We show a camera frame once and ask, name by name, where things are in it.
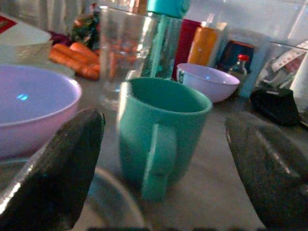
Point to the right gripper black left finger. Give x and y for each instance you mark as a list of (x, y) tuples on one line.
[(53, 173)]

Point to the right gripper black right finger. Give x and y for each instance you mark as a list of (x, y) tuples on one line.
[(272, 173)]

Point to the teal ceramic mug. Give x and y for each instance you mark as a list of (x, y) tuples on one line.
[(154, 134)]

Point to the large purple plastic bowl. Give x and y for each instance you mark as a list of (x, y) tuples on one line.
[(33, 108)]

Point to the steel spoon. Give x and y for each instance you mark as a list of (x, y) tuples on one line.
[(115, 199)]

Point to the orange carrot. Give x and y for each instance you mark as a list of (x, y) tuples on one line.
[(72, 67), (84, 49), (69, 55)]

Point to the small red capped sauce bottle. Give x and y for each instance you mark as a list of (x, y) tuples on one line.
[(239, 67)]

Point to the small purple plastic bowl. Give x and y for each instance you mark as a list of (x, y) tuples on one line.
[(209, 81)]

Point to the clear jar with utensils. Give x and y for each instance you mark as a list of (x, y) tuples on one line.
[(286, 62)]

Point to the white mandoline slicer red blade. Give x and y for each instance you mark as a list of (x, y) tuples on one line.
[(19, 43)]

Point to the dark red beetroot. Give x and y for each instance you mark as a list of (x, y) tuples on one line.
[(60, 38)]

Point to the clear drinking glass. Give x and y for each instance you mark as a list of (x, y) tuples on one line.
[(122, 53)]

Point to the orange bottle white cap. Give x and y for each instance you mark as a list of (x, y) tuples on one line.
[(203, 45)]

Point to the plastic bag of vegetables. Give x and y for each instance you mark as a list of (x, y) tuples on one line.
[(86, 29)]

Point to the dark red container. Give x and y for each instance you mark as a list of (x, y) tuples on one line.
[(185, 43)]

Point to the teal capped water bottle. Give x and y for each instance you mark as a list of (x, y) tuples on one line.
[(166, 43)]

